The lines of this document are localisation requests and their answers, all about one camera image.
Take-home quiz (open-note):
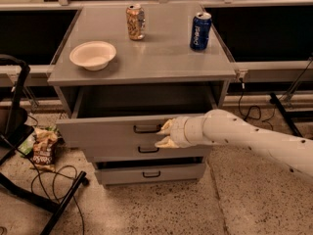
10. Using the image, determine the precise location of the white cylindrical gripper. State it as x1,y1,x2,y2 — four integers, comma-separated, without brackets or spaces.
155,116,209,149

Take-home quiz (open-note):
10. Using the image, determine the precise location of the grey top drawer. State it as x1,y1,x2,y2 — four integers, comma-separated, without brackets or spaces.
57,82,216,148

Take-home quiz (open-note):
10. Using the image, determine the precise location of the grey drawer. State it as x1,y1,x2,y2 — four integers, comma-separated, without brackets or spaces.
81,142,211,162
95,164,206,185
57,82,216,148

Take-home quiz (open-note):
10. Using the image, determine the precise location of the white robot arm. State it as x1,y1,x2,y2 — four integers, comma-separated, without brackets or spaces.
155,109,313,183

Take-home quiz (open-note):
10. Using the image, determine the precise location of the grey bottom drawer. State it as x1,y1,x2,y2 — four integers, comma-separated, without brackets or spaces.
95,164,206,185

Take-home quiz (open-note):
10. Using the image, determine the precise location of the grey middle drawer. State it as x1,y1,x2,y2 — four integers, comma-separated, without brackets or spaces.
81,142,211,162

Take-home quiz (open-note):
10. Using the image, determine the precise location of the grey metal drawer cabinet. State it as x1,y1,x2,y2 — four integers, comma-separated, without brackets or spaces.
48,3,235,171

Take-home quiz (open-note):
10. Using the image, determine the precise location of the white paper bowl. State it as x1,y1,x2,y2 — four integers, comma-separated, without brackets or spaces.
69,41,116,71

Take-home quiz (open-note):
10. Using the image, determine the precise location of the blue Pepsi can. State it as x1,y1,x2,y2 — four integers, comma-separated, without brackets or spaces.
190,12,212,51

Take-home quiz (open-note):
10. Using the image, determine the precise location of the brown chip bag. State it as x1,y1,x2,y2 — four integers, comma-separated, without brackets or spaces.
32,128,58,172

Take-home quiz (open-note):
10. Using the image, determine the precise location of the tan patterned soda can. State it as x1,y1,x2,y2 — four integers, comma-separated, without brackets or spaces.
126,4,145,40

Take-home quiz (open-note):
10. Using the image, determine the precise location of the green snack bag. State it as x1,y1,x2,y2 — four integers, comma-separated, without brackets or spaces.
19,125,63,156

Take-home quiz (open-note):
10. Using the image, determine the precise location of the black top drawer handle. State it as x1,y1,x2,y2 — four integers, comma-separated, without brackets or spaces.
133,124,161,134

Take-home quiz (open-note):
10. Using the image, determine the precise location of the white wall power outlet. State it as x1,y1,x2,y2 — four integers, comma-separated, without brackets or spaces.
236,70,248,82

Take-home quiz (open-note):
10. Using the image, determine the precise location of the black floor cable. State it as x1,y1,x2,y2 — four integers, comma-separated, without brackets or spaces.
19,147,86,235

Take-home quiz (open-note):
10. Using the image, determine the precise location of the black metal stand frame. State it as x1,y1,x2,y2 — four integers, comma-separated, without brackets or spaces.
0,54,86,235

